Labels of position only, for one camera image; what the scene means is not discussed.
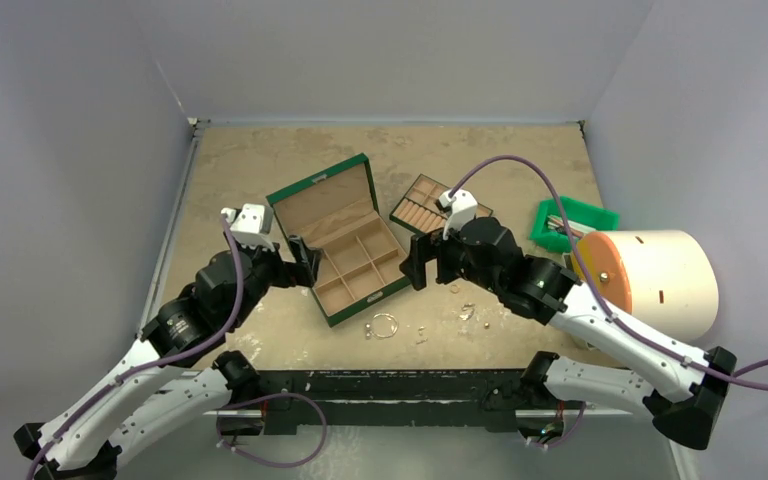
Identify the silver pearl bracelet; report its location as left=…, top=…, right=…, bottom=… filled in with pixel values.
left=364, top=313, right=400, bottom=341

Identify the white cylinder orange lid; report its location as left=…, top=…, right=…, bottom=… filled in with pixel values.
left=571, top=230, right=719, bottom=343

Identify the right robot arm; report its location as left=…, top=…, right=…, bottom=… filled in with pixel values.
left=399, top=217, right=736, bottom=450

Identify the green plastic bin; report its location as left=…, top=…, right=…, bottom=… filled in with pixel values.
left=529, top=196, right=620, bottom=253

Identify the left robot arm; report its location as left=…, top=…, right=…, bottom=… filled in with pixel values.
left=14, top=233, right=323, bottom=479

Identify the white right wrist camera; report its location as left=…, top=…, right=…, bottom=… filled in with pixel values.
left=436, top=189, right=478, bottom=240

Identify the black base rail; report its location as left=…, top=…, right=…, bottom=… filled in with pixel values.
left=220, top=369, right=581, bottom=436

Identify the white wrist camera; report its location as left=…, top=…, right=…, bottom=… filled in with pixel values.
left=436, top=189, right=478, bottom=240
left=221, top=203, right=276, bottom=252

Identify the green ring tray insert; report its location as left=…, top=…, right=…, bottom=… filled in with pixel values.
left=389, top=173, right=494, bottom=237

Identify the green jewelry box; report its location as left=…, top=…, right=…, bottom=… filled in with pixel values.
left=266, top=153, right=410, bottom=327

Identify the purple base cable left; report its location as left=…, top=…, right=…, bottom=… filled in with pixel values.
left=216, top=392, right=329, bottom=470

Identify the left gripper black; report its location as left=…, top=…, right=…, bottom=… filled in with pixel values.
left=226, top=226, right=321, bottom=328

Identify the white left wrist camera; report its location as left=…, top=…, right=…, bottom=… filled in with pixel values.
left=221, top=203, right=276, bottom=252

